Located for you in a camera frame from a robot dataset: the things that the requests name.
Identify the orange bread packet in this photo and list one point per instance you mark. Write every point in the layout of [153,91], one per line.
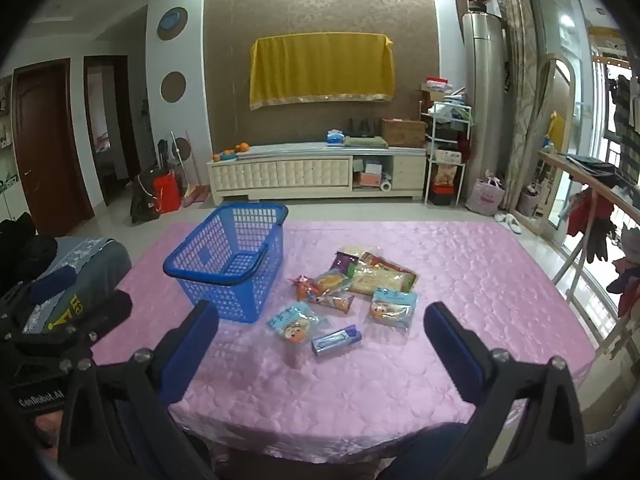
[327,282]

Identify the round wall disc blue plate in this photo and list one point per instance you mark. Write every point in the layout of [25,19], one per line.
[172,22]

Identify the bunch of oranges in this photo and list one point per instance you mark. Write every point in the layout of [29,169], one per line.
[242,147]

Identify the black bag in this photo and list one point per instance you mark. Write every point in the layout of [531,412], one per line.
[142,197]

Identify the white slipper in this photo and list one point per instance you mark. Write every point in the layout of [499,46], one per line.
[501,219]
[514,225]

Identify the orange snack bag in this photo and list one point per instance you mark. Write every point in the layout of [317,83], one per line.
[444,175]

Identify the small blue box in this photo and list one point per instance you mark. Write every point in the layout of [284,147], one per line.
[373,167]

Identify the red white box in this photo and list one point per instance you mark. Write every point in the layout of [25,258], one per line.
[436,85]

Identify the blue purple wafer bar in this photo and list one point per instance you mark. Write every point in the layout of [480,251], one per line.
[335,341]

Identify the silver standing air conditioner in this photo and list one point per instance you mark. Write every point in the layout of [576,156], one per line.
[482,100]

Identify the white metal rack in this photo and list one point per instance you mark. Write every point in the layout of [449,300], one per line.
[430,160]

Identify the small orange box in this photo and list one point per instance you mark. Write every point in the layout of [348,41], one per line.
[369,180]

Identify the red orange snack packet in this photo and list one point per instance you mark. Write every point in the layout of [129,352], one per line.
[301,286]

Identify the dark wooden doorway frame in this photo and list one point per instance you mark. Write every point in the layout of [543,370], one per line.
[125,120]

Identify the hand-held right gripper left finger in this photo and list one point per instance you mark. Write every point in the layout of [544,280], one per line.
[192,345]

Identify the grey chair cover crown print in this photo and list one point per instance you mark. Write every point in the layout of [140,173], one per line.
[100,260]

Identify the blue tissue box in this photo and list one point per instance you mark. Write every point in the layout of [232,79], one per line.
[335,137]

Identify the brown wooden door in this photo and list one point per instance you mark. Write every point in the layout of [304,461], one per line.
[47,145]

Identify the clear cracker packet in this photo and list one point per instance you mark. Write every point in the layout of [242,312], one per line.
[372,281]

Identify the brown cardboard box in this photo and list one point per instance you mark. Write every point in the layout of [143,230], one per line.
[402,132]

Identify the purple snack packet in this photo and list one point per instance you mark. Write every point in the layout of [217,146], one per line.
[342,262]

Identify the pink broom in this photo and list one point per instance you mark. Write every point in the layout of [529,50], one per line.
[192,195]

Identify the yellow cloth cover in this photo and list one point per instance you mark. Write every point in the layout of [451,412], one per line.
[320,70]

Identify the black router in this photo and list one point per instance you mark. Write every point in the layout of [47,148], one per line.
[362,129]

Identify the blue plastic basket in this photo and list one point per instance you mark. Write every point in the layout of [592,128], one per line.
[225,295]

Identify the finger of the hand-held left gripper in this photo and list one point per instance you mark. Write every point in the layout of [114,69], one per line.
[112,307]
[52,281]

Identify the black clothing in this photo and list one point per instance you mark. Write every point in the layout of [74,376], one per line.
[25,245]

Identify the arched standing mirror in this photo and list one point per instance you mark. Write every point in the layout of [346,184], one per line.
[542,110]

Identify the brown round wall disc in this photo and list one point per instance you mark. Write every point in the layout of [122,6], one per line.
[173,86]

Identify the small grey basket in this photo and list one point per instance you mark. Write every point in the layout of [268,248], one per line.
[527,204]

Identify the pink tote bag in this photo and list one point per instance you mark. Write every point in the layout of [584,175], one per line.
[485,197]

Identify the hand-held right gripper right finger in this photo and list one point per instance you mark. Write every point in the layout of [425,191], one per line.
[452,350]

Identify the pink quilted tablecloth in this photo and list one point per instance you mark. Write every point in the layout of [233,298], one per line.
[450,260]

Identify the wooden drying rack with clothes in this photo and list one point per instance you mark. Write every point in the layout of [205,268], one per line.
[595,220]

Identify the red yellow snack bag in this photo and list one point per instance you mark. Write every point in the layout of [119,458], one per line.
[392,262]

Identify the green folded mat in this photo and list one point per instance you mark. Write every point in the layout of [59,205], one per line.
[365,142]

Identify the hanging clothes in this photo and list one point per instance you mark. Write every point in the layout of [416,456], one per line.
[625,105]

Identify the white paper roll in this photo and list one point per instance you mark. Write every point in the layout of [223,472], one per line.
[386,186]

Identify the colourful orange snack packet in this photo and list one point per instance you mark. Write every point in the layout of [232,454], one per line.
[332,302]

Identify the patterned beige curtain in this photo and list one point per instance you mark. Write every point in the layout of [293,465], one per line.
[517,85]

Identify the cake packet with blue header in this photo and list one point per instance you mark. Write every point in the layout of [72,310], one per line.
[292,327]

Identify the black bin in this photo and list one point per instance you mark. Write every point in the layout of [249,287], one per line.
[441,195]

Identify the white television cabinet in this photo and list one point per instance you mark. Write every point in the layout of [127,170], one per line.
[280,172]

